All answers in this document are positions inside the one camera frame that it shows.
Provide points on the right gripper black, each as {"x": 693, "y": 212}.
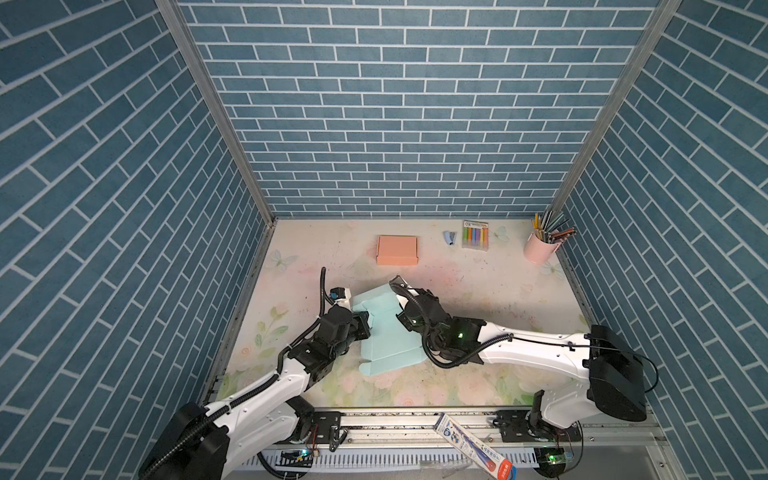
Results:
{"x": 403, "y": 316}

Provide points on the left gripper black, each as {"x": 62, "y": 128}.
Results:
{"x": 362, "y": 324}

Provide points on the light blue cardboard box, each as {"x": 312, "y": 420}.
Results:
{"x": 390, "y": 346}

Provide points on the pink cardboard box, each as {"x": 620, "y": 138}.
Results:
{"x": 397, "y": 251}

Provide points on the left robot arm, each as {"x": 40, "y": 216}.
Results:
{"x": 209, "y": 442}

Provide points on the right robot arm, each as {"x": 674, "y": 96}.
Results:
{"x": 605, "y": 375}

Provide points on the toothpaste tube box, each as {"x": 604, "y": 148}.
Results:
{"x": 490, "y": 461}

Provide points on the coloured marker pack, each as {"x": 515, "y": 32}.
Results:
{"x": 475, "y": 235}

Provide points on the pink pencil cup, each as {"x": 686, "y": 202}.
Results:
{"x": 537, "y": 251}

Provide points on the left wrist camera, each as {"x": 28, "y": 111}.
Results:
{"x": 340, "y": 296}

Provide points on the aluminium mounting rail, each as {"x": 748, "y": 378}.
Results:
{"x": 383, "y": 441}

